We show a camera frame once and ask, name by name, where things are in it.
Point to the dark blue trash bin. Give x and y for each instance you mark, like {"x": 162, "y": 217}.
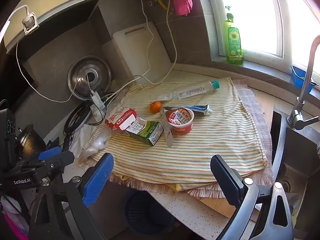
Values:
{"x": 145, "y": 212}

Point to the orange tangerine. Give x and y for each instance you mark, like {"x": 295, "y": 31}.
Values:
{"x": 155, "y": 107}

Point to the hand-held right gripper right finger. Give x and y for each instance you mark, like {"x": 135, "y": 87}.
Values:
{"x": 225, "y": 175}

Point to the white wall plug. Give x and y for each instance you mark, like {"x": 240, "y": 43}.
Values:
{"x": 30, "y": 23}

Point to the striped cloth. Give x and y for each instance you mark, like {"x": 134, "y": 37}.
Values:
{"x": 200, "y": 150}

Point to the steel pot lid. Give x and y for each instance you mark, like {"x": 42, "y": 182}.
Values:
{"x": 80, "y": 80}

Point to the long silver sachet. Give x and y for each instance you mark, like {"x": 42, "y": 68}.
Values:
{"x": 168, "y": 137}

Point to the green dish soap bottle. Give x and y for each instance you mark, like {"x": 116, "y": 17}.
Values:
{"x": 233, "y": 45}

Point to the crumpled white plastic wrapper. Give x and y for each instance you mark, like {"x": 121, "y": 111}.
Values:
{"x": 167, "y": 97}

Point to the green milk carton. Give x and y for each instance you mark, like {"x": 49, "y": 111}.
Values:
{"x": 147, "y": 132}

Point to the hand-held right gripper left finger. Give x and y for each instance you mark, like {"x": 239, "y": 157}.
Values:
{"x": 97, "y": 180}

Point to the white cutting board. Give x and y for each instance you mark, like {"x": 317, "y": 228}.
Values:
{"x": 140, "y": 55}

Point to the fringed woven mat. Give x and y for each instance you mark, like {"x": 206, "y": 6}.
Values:
{"x": 260, "y": 120}

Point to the blue plastic basket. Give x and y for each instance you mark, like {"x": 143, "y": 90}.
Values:
{"x": 298, "y": 77}

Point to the person's left forearm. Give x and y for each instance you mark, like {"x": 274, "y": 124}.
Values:
{"x": 12, "y": 227}

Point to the crumpled clear plastic bag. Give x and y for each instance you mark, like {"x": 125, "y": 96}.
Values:
{"x": 96, "y": 145}

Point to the blue toothpaste tube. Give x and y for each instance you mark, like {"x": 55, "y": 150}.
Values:
{"x": 200, "y": 108}

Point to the clear plastic bottle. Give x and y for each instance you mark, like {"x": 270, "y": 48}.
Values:
{"x": 195, "y": 90}

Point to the red round food cup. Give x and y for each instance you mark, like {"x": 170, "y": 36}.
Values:
{"x": 181, "y": 127}

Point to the window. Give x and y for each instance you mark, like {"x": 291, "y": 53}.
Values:
{"x": 250, "y": 17}

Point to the yellow cloth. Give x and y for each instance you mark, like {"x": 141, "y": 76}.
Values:
{"x": 178, "y": 187}

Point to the pink cloth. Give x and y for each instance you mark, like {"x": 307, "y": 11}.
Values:
{"x": 182, "y": 2}

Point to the red and white carton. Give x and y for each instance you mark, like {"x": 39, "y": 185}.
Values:
{"x": 125, "y": 117}

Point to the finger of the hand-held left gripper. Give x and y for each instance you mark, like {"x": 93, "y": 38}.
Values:
{"x": 65, "y": 157}
{"x": 50, "y": 153}

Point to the dark metal pot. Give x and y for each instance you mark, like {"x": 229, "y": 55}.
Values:
{"x": 28, "y": 142}

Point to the steel faucet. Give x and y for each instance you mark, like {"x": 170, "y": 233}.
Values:
{"x": 295, "y": 118}

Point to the steel sink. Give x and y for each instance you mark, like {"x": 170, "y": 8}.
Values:
{"x": 297, "y": 155}

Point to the white charger adapter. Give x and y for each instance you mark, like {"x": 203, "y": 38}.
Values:
{"x": 96, "y": 101}

